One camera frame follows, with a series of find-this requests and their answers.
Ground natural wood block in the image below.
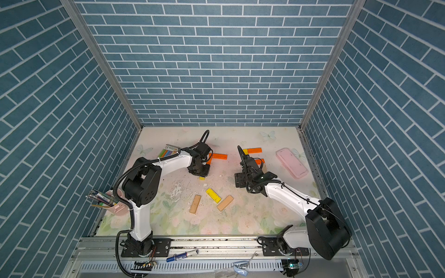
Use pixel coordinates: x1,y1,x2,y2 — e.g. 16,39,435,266
190,195,201,214
261,164,268,173
217,195,234,212

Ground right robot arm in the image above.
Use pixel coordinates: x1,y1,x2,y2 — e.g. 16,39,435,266
235,169,351,260

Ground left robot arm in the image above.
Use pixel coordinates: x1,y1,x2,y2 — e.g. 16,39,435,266
117,146,213,242

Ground chalk box coloured sticks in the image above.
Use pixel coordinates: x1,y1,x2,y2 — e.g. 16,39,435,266
158,144,180,158

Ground pink eraser box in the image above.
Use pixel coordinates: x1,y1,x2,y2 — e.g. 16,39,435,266
276,148,308,179

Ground clear tape scraps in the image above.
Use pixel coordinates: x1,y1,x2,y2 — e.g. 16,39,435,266
214,261,249,278

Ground pink cup with tools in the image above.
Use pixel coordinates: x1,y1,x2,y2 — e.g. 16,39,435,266
86,190,129,217

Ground small circuit board green led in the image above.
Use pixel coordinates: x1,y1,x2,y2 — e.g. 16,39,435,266
280,259,301,278

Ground black corrugated cable left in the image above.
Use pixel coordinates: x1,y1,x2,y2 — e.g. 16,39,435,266
112,129,211,278

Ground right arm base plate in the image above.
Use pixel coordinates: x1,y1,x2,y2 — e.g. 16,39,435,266
256,236,309,257

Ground aluminium front rail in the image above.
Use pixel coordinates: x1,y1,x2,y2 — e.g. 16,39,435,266
71,234,359,259

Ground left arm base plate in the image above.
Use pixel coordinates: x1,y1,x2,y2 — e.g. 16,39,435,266
119,237,172,258

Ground blue handled screwdriver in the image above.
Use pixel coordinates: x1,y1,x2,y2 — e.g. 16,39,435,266
166,249,199,262

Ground wire connector bundle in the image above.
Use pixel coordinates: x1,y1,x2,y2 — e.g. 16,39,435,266
131,261,158,273

